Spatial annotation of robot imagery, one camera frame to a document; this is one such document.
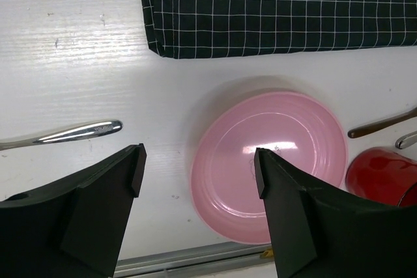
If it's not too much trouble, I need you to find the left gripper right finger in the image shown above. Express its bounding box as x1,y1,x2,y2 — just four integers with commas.
254,148,416,277

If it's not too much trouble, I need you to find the dark checked cloth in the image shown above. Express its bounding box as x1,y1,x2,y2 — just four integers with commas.
141,0,416,59

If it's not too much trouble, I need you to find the red mug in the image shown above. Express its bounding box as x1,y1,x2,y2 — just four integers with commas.
345,148,416,207

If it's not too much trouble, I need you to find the steel knife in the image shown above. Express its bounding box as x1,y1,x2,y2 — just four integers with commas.
395,131,417,150

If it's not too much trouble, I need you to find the aluminium front rail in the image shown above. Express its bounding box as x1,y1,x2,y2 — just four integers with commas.
113,242,274,277

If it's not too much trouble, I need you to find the wooden spoon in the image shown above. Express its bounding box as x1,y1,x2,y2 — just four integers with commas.
347,108,416,139

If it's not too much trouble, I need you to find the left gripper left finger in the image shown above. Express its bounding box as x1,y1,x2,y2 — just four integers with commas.
1,144,146,277

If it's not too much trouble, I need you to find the steel fork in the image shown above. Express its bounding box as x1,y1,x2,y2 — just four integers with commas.
1,120,123,151

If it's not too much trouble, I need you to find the pink plate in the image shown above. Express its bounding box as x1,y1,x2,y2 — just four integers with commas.
190,91,348,245

